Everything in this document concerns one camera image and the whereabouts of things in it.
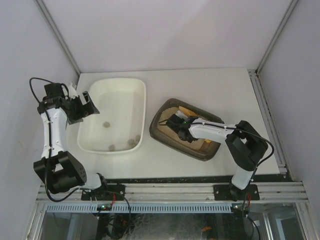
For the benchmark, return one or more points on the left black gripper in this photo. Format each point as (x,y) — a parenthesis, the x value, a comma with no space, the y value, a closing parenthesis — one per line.
(83,105)

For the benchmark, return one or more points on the yellow litter scoop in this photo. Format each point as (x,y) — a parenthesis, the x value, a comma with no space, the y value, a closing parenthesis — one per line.
(186,110)

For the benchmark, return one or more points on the dark brown litter box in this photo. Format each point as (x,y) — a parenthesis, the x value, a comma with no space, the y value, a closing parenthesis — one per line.
(200,149)

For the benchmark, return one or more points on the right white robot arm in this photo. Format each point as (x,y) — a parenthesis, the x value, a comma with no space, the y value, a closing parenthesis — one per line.
(246,146)

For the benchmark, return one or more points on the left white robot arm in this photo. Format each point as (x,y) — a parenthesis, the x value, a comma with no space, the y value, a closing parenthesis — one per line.
(58,169)

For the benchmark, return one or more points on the white plastic tray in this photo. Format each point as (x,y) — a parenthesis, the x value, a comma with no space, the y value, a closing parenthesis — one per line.
(121,102)

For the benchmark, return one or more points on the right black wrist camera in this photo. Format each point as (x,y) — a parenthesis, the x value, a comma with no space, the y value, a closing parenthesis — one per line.
(174,121)

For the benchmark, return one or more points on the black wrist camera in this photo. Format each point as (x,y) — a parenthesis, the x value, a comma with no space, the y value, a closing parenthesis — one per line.
(174,121)
(53,90)

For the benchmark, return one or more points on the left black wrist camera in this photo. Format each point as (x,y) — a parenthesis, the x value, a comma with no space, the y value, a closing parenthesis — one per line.
(53,90)

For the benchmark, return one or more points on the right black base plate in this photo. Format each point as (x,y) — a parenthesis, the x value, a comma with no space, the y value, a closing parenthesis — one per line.
(228,192)

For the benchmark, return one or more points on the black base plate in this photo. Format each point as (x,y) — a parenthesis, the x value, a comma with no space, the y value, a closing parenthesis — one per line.
(105,193)
(228,192)

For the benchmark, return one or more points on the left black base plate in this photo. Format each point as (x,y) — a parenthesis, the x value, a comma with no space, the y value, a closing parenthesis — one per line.
(105,193)

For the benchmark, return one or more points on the right aluminium side rail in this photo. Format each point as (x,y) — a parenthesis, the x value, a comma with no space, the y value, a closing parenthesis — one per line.
(269,122)

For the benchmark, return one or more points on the grey slotted cable duct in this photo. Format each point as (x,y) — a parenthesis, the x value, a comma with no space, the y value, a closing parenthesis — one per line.
(143,208)

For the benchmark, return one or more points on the left aluminium frame post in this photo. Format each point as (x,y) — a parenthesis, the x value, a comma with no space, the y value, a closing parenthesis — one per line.
(48,18)

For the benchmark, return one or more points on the aluminium frame post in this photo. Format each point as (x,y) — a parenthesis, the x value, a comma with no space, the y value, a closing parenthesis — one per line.
(277,34)
(48,18)

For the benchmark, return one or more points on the aluminium front rail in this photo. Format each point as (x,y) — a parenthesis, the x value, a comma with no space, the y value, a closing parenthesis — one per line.
(269,192)

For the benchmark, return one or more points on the right aluminium frame post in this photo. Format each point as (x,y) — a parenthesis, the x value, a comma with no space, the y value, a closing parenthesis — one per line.
(277,34)

